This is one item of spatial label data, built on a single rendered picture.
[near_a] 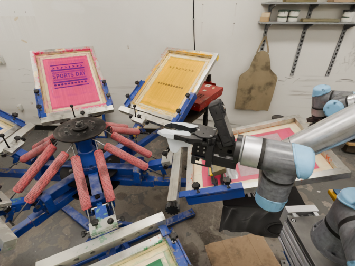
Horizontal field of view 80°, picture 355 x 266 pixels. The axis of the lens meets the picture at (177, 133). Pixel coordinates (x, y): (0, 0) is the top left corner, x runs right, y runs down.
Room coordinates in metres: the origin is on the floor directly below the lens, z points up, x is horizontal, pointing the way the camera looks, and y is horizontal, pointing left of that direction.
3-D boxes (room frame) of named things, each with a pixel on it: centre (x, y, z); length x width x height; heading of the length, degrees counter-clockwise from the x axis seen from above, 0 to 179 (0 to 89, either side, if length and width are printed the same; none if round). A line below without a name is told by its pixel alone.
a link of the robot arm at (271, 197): (0.40, -0.25, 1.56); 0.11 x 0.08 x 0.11; 159
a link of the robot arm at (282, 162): (0.38, -0.25, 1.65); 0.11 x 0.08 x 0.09; 69
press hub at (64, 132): (1.11, 0.59, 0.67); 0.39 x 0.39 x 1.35
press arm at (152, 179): (1.07, -0.03, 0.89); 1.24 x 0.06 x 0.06; 86
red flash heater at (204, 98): (2.29, -0.20, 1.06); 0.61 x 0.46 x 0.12; 146
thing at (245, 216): (0.85, -0.50, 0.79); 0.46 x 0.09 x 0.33; 86
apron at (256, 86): (2.95, -1.14, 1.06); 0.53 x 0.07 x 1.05; 86
